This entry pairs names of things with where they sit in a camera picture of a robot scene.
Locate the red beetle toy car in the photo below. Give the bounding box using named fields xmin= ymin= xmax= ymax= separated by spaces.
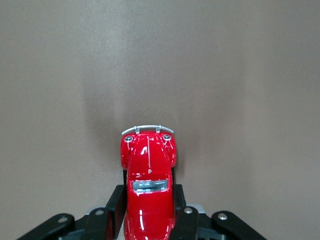
xmin=120 ymin=124 xmax=180 ymax=240

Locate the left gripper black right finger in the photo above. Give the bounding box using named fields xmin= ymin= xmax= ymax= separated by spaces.
xmin=169 ymin=184 xmax=266 ymax=240

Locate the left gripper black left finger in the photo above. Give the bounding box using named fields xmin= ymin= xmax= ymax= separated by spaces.
xmin=15 ymin=184 xmax=128 ymax=240

